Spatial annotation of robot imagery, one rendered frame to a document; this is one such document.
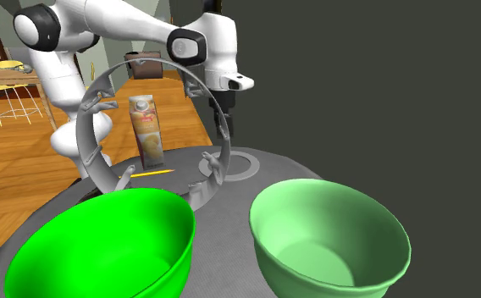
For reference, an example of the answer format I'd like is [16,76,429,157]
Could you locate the grey ring-shaped rack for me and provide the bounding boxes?
[75,58,232,212]

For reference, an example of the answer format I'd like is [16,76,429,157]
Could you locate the bright green bowl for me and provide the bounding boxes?
[3,187,196,298]

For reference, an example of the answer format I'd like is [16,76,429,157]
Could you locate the orange juice carton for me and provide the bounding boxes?
[128,94,166,171]

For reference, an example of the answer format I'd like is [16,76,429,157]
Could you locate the wooden table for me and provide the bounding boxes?
[0,68,58,131]

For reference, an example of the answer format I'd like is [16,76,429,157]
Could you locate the pale green bowl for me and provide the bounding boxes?
[249,178,412,298]

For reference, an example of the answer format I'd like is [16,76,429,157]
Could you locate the yellow wire stool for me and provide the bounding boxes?
[0,84,44,127]

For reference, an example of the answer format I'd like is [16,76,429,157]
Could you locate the brown box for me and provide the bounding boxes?
[124,51,163,80]

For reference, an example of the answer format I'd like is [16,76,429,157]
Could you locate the yellow pencil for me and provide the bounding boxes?
[118,168,176,179]

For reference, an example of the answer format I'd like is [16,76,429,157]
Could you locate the round grey table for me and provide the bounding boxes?
[0,145,324,298]

